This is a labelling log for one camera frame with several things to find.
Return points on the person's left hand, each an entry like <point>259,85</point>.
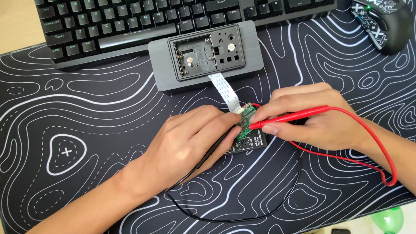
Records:
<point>182,143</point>

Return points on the person's right hand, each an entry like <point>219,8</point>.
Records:
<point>321,126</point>

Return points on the black multimeter probe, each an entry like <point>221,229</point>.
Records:
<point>213,150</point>

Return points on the red multimeter probe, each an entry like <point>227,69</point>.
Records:
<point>287,117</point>

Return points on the green circuit board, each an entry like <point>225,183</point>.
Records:
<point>246,121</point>

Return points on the black digital multimeter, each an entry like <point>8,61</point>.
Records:
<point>252,143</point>

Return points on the black contour-line desk mat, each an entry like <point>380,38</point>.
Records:
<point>97,130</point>

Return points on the grey device housing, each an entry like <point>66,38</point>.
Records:
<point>204,57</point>

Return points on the small black object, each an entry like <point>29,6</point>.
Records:
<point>340,231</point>

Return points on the green plastic bottle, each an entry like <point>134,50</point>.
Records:
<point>388,219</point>

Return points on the black mechanical keyboard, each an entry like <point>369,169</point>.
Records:
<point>156,26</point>

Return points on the black patterned computer mouse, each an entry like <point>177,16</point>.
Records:
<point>383,22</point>

